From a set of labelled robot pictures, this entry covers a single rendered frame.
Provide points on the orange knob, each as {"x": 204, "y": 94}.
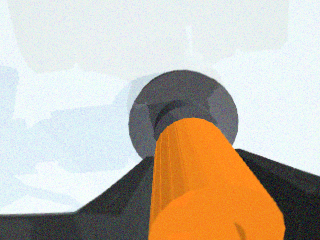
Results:
{"x": 202, "y": 189}

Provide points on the dark grey round pedestal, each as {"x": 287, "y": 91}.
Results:
{"x": 175, "y": 95}

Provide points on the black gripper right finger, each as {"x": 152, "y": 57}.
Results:
{"x": 295, "y": 192}

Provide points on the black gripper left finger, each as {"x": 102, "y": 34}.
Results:
{"x": 122, "y": 212}

